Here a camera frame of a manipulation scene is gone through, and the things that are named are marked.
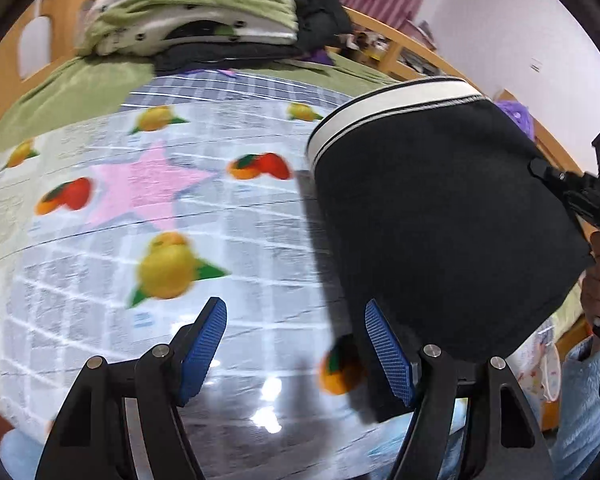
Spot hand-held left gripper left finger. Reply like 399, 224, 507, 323
34, 296, 229, 480

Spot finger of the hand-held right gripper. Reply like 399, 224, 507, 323
527, 156, 600, 234

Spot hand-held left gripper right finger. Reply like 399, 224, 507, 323
363, 298, 556, 480

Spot black pants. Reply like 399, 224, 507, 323
305, 76, 596, 423

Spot person's right forearm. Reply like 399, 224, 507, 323
554, 329, 600, 480

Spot purple plush toy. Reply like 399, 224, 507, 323
495, 100, 536, 142

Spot fruit print plastic tablecloth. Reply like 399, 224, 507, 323
0, 97, 481, 480

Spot person's light blue clothing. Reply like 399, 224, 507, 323
0, 395, 468, 480

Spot pile of papers and clutter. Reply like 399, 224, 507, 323
342, 20, 433, 78

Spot grey checked bed sheet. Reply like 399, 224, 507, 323
120, 67, 341, 111

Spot dark cloth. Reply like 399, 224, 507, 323
152, 44, 243, 74

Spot green blanket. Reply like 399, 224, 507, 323
0, 52, 406, 176

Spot pile of black clothes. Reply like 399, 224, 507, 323
292, 0, 353, 52

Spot folded white green floral quilt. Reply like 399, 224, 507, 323
77, 0, 299, 58

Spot wooden bed frame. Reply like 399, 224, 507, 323
0, 0, 598, 433

